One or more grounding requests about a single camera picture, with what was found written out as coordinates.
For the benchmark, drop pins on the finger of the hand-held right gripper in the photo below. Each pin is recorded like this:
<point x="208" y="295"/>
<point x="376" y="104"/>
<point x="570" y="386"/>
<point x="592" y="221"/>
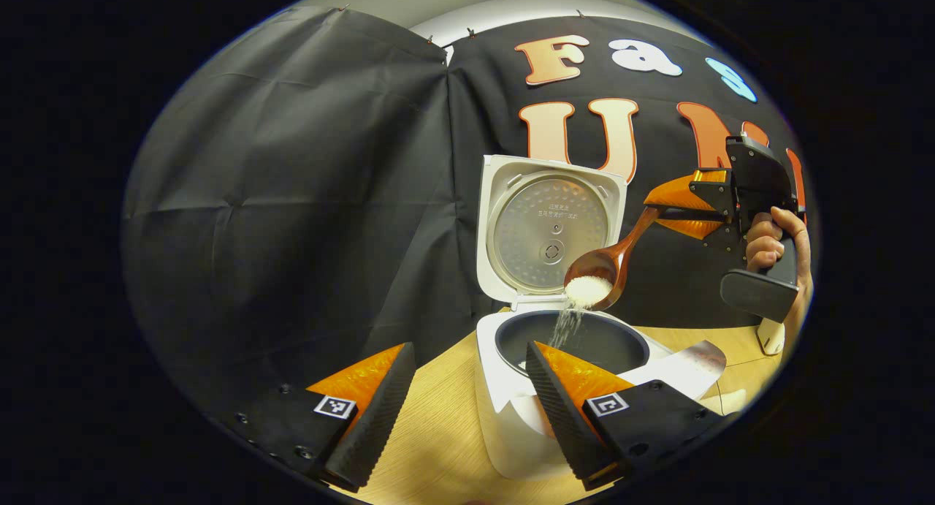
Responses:
<point x="701" y="227"/>
<point x="701" y="194"/>

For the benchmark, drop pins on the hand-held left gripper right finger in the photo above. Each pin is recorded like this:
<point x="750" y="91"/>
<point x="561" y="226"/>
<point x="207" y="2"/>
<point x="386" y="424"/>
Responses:
<point x="570" y="424"/>

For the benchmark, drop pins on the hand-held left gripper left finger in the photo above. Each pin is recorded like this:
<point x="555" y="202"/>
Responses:
<point x="380" y="424"/>

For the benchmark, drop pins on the white rice cooker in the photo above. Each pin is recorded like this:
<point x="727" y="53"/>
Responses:
<point x="497" y="417"/>

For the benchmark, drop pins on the brown wooden spoon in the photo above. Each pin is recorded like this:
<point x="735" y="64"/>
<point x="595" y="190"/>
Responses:
<point x="617" y="260"/>

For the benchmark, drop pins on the spoonful of white rice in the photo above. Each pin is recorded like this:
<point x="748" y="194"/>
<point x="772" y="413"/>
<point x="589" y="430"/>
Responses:
<point x="588" y="291"/>

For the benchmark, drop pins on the white toaster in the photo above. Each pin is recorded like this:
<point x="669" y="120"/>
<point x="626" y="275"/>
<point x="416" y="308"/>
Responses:
<point x="771" y="337"/>

